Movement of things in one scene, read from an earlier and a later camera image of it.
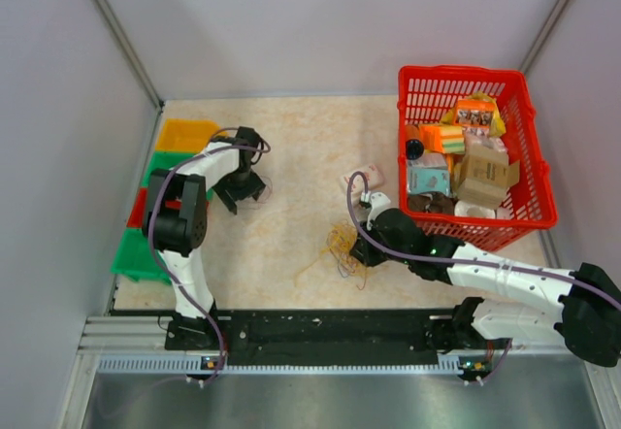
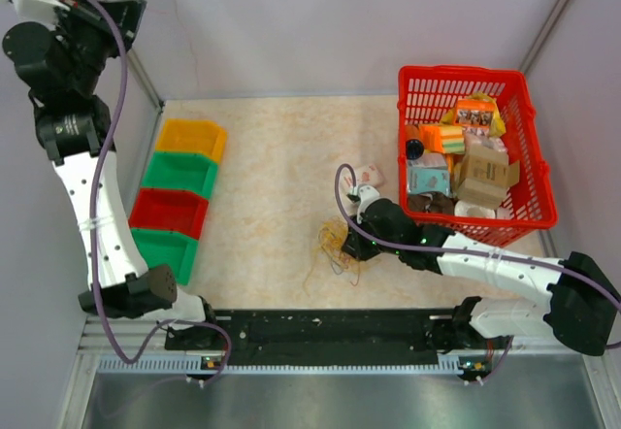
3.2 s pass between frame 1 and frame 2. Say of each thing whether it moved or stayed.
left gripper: moved
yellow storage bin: stayed
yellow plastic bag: stayed
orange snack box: stayed
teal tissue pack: stayed
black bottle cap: stayed
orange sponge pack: stayed
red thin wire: moved
